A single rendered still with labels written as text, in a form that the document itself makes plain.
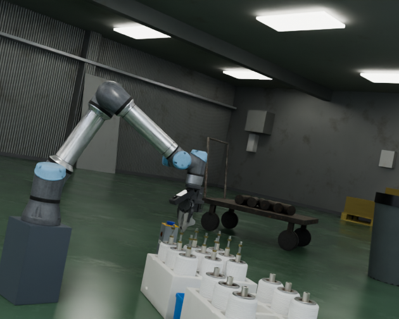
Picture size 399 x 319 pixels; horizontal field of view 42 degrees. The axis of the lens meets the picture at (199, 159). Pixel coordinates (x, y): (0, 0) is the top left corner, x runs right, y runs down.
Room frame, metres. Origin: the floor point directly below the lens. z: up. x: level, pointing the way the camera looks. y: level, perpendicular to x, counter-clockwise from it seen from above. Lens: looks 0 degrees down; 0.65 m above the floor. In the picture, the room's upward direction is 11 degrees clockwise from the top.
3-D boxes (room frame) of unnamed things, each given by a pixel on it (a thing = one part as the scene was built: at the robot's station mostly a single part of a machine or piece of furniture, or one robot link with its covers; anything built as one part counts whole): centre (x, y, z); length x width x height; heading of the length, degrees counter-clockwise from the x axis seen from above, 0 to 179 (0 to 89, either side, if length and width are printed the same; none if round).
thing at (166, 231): (2.57, 0.08, 0.16); 0.07 x 0.07 x 0.31; 21
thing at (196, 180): (2.29, 0.01, 0.56); 0.08 x 0.08 x 0.05
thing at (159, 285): (2.32, -0.09, 0.09); 0.39 x 0.39 x 0.18; 21
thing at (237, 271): (2.26, -0.25, 0.16); 0.10 x 0.10 x 0.18
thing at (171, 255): (2.28, 0.02, 0.16); 0.10 x 0.10 x 0.18
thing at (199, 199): (2.30, 0.00, 0.48); 0.09 x 0.08 x 0.12; 132
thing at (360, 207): (11.02, -4.02, 0.43); 1.53 x 1.16 x 0.86; 45
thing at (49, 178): (2.04, 0.57, 0.47); 0.13 x 0.12 x 0.14; 12
